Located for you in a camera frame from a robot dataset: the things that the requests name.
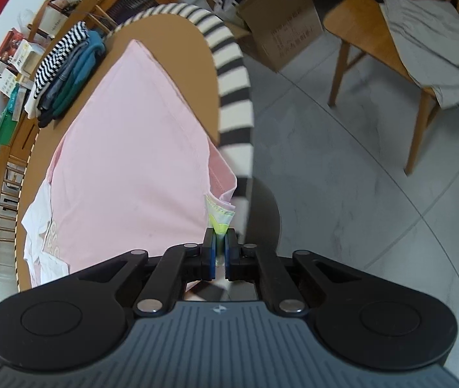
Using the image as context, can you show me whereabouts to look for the green plastic basket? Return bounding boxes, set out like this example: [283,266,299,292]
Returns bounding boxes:
[0,97,21,152]

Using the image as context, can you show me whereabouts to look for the pink t-shirt with white sleeves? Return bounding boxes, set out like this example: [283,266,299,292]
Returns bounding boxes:
[21,39,239,292]

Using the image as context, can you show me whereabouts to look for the grey cloth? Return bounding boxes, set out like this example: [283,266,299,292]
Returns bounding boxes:
[379,0,459,110]

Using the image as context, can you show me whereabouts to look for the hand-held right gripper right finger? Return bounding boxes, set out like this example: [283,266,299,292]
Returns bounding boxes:
[224,227,367,318]

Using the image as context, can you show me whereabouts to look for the green and blue knit sweater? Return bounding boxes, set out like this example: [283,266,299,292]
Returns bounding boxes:
[37,30,107,128]

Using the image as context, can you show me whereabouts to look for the cardboard box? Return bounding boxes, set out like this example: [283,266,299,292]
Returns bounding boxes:
[207,0,324,73]

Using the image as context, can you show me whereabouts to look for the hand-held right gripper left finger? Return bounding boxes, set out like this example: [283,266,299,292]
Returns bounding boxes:
[77,226,218,318]

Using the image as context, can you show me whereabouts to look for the blue jeans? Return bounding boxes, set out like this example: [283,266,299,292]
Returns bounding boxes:
[37,40,89,108]

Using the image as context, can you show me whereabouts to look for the wooden chair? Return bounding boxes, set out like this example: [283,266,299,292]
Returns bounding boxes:
[323,0,459,176]
[0,145,36,247]

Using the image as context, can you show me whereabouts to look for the black white striped top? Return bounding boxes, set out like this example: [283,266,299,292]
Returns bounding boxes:
[25,22,89,120]

